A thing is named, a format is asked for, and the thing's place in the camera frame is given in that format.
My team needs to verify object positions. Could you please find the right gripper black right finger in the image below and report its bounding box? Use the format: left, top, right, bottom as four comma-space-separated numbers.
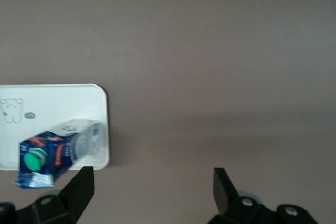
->
208, 167, 319, 224

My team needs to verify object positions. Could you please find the blue milk carton green cap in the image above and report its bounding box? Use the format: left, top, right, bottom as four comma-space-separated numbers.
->
13, 119, 103, 190

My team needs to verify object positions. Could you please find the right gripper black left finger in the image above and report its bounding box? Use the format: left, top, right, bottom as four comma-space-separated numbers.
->
0, 166, 95, 224

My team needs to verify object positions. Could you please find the white tray with bunny print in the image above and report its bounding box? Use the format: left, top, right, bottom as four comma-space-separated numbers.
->
0, 84, 110, 172

